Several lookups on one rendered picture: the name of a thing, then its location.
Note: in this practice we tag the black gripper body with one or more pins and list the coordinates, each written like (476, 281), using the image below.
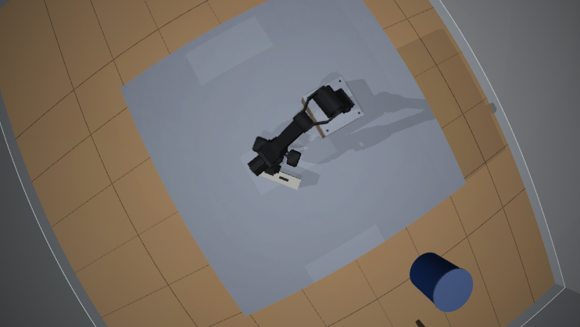
(293, 159)

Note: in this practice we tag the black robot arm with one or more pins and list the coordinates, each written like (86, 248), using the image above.
(271, 153)

